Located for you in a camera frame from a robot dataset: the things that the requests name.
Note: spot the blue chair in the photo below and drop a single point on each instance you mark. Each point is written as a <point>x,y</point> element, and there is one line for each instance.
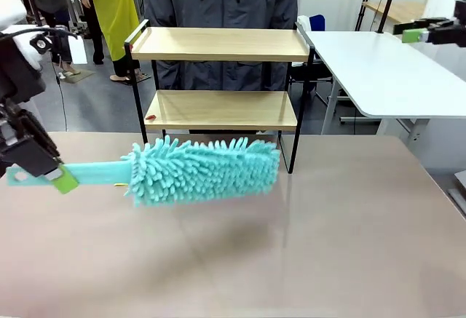
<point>316,22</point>

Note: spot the wooden shelf with black frame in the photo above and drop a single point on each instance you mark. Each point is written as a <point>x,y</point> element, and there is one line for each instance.
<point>218,47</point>

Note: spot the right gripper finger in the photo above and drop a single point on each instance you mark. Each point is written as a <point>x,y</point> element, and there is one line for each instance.
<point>413,36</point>
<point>418,24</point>

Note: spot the teal microfibre duster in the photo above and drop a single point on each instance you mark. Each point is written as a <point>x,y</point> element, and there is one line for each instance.
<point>204,172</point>

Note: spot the white flat panel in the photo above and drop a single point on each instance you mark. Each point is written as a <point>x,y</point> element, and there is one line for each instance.
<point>78,50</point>

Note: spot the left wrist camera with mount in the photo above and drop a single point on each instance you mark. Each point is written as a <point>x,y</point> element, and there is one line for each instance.
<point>40,43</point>

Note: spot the grey floor mat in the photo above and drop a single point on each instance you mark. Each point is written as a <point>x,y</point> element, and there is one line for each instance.
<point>78,75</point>

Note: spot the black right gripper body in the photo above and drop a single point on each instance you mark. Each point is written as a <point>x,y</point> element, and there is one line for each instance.
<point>451,32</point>

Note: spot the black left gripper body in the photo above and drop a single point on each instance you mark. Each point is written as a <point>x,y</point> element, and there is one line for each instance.
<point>18,70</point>

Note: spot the large white table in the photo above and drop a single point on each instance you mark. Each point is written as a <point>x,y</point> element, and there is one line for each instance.
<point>382,70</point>

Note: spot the light wooden table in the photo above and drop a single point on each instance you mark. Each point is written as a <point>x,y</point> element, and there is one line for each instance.
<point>395,10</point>

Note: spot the aluminium profile frame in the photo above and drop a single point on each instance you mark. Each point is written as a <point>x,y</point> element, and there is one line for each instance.
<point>460,198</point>

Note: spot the person in yellow apron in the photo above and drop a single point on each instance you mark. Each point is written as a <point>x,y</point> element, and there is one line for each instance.
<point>114,12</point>

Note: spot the person in dark clothes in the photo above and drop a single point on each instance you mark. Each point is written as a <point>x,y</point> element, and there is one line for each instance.
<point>52,1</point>

